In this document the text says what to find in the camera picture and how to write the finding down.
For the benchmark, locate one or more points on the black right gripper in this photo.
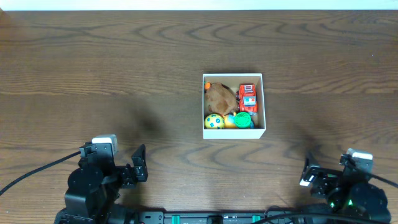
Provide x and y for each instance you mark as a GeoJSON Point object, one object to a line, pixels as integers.
{"type": "Point", "coordinates": [318, 179]}

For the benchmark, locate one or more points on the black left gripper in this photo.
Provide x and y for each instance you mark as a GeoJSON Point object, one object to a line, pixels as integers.
{"type": "Point", "coordinates": [129, 173]}

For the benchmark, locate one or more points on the green ridged disc toy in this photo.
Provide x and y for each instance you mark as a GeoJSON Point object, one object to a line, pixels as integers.
{"type": "Point", "coordinates": [243, 120]}

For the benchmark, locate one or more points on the yellow ball with blue letters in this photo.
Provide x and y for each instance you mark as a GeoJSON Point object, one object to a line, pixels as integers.
{"type": "Point", "coordinates": [214, 121]}

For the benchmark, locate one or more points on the orange and blue duck toy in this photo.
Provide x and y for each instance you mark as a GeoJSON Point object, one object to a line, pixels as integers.
{"type": "Point", "coordinates": [229, 122]}

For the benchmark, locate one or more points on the red toy fire truck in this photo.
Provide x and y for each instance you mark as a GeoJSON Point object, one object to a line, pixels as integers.
{"type": "Point", "coordinates": [247, 98]}

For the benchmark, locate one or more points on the brown plush toy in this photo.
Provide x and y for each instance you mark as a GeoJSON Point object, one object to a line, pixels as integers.
{"type": "Point", "coordinates": [218, 99]}

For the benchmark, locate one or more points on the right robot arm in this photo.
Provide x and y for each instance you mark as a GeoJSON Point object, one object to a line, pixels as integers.
{"type": "Point", "coordinates": [348, 191]}

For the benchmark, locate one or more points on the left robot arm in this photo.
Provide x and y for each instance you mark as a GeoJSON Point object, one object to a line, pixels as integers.
{"type": "Point", "coordinates": [94, 187]}

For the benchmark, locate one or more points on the white cardboard box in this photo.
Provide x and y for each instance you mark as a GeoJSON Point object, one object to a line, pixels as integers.
{"type": "Point", "coordinates": [232, 82]}

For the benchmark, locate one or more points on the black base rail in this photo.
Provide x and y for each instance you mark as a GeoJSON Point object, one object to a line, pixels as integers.
{"type": "Point", "coordinates": [159, 217]}

